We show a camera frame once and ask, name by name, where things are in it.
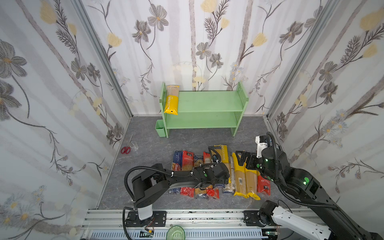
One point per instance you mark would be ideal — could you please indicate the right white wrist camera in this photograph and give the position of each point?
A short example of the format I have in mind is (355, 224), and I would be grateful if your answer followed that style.
(262, 143)

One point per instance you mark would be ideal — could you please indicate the blue Barilla spaghetti box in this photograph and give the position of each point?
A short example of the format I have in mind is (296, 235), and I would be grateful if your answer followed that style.
(177, 166)

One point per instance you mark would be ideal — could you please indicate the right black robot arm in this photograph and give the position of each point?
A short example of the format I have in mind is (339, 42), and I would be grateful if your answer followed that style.
(301, 188)

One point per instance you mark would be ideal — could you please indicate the small green cup bin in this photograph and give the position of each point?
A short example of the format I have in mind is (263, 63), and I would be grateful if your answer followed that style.
(160, 128)

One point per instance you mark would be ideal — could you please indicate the red white-label spaghetti bag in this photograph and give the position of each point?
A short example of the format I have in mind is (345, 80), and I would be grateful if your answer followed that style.
(210, 192)

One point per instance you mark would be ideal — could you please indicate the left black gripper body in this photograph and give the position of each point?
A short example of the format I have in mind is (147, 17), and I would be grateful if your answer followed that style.
(218, 166)

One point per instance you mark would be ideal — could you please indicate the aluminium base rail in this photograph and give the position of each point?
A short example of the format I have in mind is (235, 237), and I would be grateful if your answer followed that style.
(193, 219)

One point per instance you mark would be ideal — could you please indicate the yellow Pastatime spaghetti bag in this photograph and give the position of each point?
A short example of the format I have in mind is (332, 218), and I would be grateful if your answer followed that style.
(223, 152)

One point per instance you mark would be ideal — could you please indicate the green round plastic lid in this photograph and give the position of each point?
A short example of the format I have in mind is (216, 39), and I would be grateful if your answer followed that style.
(176, 233)

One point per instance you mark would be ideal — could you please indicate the white slotted cable duct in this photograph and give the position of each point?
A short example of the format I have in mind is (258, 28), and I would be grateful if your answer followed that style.
(188, 234)

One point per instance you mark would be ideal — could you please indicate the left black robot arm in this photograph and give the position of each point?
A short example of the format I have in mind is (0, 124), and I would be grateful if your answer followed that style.
(145, 185)

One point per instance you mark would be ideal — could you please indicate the red handled scissors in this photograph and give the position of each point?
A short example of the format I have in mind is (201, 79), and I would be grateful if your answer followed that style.
(127, 149)

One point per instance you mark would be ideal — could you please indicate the green two-tier shelf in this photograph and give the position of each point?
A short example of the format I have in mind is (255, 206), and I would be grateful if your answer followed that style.
(206, 110)

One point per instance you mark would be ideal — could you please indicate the yellow Pastatime bag right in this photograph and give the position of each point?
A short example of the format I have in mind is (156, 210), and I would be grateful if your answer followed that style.
(251, 183)

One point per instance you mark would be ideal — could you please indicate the red spaghetti bag far right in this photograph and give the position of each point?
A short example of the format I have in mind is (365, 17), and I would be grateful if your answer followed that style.
(264, 186)

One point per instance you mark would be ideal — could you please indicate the yellow label spaghetti bag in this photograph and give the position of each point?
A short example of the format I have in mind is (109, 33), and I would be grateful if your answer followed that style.
(172, 99)

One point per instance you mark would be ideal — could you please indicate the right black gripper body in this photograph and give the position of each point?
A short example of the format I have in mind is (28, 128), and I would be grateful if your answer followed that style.
(249, 160)

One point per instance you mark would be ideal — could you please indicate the blue gold Meli pasta bag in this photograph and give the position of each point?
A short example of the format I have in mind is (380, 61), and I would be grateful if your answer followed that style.
(199, 194)

